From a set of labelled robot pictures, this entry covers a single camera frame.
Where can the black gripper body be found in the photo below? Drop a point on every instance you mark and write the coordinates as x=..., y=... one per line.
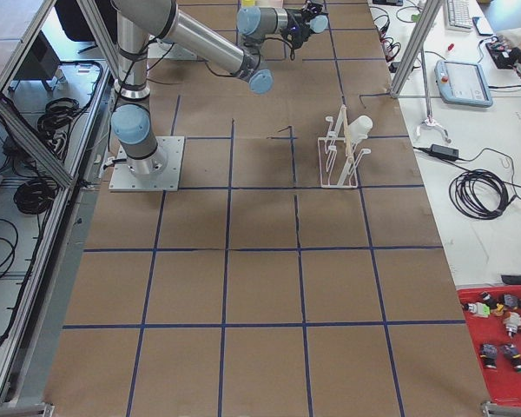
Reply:
x=293, y=19

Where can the pale green ikea cup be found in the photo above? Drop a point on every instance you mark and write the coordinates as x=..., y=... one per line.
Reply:
x=360, y=128

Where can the light blue cup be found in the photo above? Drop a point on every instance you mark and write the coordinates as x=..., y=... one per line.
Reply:
x=318, y=24

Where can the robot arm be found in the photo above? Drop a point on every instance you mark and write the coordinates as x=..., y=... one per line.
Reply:
x=157, y=37

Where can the white keyboard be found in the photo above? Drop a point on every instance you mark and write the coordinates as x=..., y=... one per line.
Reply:
x=457, y=15

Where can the blue teach pendant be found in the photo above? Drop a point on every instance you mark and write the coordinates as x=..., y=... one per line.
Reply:
x=462, y=83

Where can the black power adapter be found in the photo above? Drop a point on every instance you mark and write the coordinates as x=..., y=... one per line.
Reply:
x=444, y=152

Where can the red parts tray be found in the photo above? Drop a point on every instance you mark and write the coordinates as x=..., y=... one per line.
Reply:
x=493, y=316

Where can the aluminium frame post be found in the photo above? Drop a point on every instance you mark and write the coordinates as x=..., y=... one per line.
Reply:
x=416, y=42

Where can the white wire cup rack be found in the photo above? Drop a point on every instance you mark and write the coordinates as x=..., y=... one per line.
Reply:
x=339, y=156

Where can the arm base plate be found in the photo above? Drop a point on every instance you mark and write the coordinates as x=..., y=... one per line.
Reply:
x=161, y=171

